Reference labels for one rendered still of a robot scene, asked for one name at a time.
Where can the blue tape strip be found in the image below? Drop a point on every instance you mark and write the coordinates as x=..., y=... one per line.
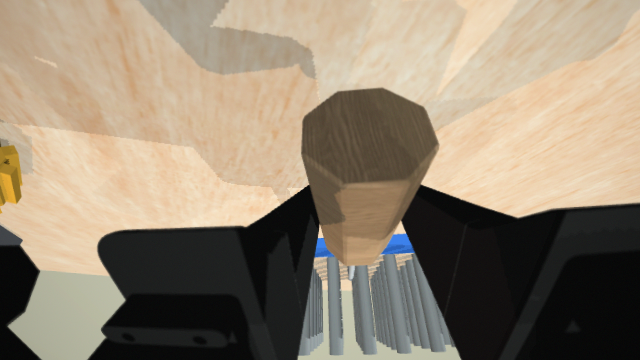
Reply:
x=398, y=244

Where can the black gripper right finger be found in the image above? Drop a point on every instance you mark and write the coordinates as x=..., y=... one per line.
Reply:
x=491, y=273

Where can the yellow-handled screwdriver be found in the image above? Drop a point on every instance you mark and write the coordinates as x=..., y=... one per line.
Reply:
x=10, y=175

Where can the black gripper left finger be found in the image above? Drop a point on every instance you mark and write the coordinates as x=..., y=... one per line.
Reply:
x=267, y=265

